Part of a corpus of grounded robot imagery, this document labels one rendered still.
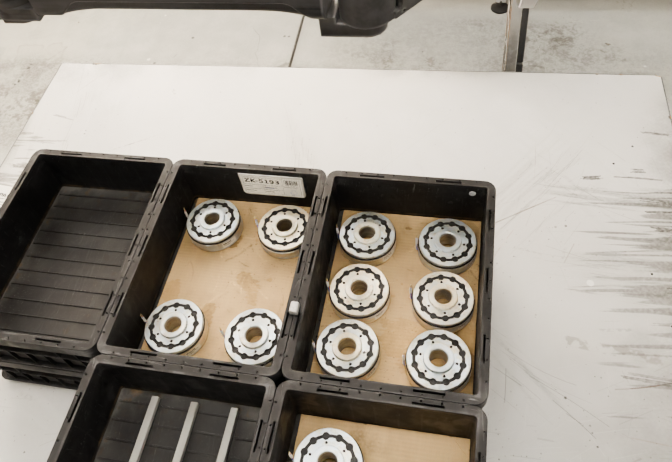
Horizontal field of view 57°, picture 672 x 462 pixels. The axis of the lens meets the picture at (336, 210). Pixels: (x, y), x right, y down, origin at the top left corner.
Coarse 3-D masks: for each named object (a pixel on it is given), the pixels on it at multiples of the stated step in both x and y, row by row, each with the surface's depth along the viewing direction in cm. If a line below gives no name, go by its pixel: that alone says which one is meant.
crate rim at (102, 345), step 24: (216, 168) 117; (240, 168) 116; (264, 168) 116; (288, 168) 115; (312, 168) 115; (168, 192) 115; (312, 216) 108; (144, 240) 109; (120, 288) 103; (120, 312) 101; (288, 312) 98; (288, 336) 95; (168, 360) 95; (192, 360) 94; (216, 360) 94
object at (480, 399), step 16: (336, 176) 113; (352, 176) 113; (368, 176) 113; (384, 176) 112; (400, 176) 111; (416, 176) 111; (320, 208) 109; (320, 224) 107; (320, 240) 105; (304, 272) 102; (304, 288) 100; (304, 304) 98; (480, 336) 92; (288, 352) 94; (480, 352) 91; (288, 368) 92; (480, 368) 89; (336, 384) 90; (352, 384) 90; (368, 384) 89; (384, 384) 89; (480, 384) 88; (448, 400) 87; (464, 400) 87; (480, 400) 86
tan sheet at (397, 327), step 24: (408, 216) 118; (408, 240) 115; (480, 240) 114; (336, 264) 114; (384, 264) 113; (408, 264) 112; (408, 288) 109; (408, 312) 106; (384, 336) 104; (408, 336) 104; (384, 360) 102; (432, 360) 101; (408, 384) 99
